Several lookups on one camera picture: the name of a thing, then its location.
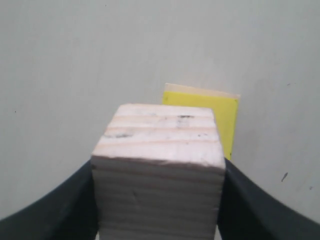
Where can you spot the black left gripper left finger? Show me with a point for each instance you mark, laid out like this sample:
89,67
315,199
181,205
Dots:
69,212

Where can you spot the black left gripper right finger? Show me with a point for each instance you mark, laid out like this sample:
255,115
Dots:
247,212

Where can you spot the medium wooden cube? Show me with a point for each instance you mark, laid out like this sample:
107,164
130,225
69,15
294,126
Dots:
158,173

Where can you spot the yellow cube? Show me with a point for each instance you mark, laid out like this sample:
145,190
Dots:
224,106

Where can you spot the large wooden cube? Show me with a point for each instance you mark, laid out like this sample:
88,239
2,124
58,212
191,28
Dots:
170,87

